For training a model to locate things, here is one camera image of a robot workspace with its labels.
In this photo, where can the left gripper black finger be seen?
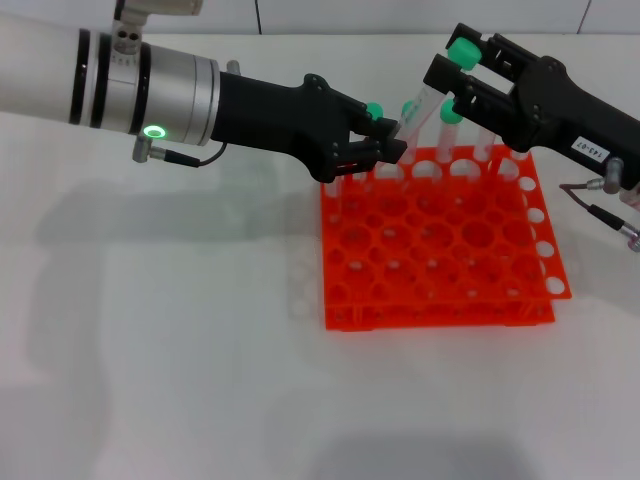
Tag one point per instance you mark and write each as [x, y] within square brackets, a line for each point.
[382, 129]
[370, 152]

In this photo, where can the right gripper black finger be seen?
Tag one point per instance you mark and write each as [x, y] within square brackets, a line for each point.
[505, 55]
[475, 105]

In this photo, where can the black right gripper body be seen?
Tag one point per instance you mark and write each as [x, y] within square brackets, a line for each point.
[555, 110]

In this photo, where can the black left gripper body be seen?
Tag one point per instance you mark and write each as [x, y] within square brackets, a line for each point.
[280, 120]

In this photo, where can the orange test tube rack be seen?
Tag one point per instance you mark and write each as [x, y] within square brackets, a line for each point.
[425, 320]

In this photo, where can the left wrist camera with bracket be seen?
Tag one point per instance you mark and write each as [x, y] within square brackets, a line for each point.
[129, 35]

